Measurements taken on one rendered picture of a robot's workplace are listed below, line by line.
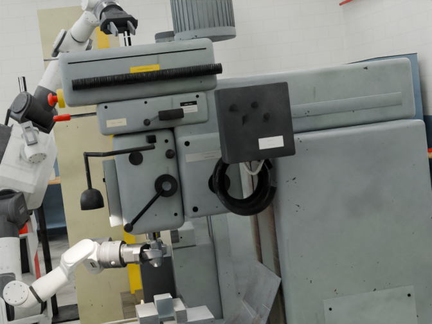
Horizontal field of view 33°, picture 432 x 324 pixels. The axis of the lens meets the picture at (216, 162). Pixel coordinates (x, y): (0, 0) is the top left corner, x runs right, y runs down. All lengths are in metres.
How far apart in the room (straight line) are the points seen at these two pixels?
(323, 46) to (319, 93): 9.69
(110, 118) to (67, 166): 1.86
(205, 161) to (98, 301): 2.06
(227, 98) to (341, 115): 0.50
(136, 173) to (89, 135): 1.83
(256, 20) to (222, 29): 9.47
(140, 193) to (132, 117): 0.24
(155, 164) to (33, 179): 0.51
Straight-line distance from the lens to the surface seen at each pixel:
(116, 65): 2.22
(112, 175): 2.33
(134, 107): 2.23
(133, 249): 2.37
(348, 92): 2.39
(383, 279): 2.36
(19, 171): 2.59
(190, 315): 2.37
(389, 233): 2.34
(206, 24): 2.30
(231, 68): 11.61
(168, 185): 2.23
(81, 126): 4.06
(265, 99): 2.04
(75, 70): 2.22
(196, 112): 2.25
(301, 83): 2.34
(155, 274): 2.76
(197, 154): 2.25
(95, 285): 4.17
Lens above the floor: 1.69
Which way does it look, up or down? 5 degrees down
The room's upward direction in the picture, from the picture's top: 7 degrees counter-clockwise
